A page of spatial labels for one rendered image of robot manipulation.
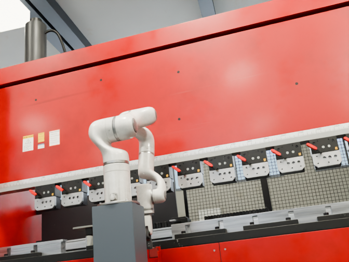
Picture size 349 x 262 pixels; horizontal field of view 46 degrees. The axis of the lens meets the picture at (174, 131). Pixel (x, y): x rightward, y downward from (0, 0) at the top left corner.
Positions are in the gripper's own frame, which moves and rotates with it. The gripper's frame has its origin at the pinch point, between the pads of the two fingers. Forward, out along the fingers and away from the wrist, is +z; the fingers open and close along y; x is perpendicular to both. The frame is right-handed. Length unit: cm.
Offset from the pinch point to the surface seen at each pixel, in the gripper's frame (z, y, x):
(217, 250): 7.0, -12.5, 35.5
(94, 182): -42, -46, -36
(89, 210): -28, -105, -54
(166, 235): -4, -59, 7
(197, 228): -5.6, -28.3, 26.6
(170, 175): -40, -36, 14
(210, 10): -315, -326, 90
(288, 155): -41, -16, 83
